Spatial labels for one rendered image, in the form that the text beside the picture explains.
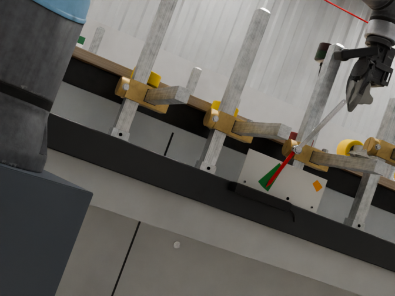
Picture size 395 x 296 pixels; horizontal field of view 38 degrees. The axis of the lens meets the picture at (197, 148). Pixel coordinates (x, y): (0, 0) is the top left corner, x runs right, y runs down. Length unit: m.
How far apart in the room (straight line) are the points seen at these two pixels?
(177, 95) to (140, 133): 0.50
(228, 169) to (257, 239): 0.27
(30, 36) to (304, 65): 9.01
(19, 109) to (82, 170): 0.69
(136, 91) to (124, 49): 7.39
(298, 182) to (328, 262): 0.27
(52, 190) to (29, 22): 0.22
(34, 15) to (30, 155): 0.18
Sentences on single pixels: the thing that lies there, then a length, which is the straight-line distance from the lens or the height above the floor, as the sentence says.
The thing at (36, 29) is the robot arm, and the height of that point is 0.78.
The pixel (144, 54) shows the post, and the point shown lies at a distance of 1.48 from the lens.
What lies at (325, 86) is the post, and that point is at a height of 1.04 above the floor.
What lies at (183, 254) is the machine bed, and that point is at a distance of 1.78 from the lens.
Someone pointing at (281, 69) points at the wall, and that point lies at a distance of 9.54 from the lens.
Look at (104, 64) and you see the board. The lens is 1.64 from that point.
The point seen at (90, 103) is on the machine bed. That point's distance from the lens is 1.66.
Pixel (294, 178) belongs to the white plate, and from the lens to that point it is 1.63.
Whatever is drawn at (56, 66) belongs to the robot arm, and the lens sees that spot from 0.82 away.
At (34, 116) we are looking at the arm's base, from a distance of 0.81.
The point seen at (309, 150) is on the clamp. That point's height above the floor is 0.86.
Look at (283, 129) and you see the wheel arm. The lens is 1.30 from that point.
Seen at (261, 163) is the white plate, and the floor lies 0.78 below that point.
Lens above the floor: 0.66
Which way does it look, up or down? 3 degrees up
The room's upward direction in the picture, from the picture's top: 20 degrees clockwise
